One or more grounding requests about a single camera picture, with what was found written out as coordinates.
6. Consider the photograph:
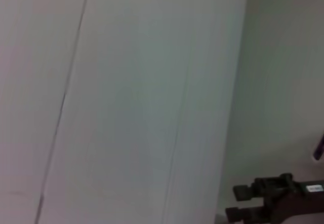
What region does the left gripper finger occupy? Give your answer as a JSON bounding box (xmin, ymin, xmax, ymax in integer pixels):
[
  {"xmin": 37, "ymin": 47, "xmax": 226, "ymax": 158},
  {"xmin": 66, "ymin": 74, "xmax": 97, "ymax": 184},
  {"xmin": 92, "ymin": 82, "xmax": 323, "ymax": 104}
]
[
  {"xmin": 225, "ymin": 201, "xmax": 290, "ymax": 224},
  {"xmin": 232, "ymin": 172, "xmax": 300, "ymax": 202}
]

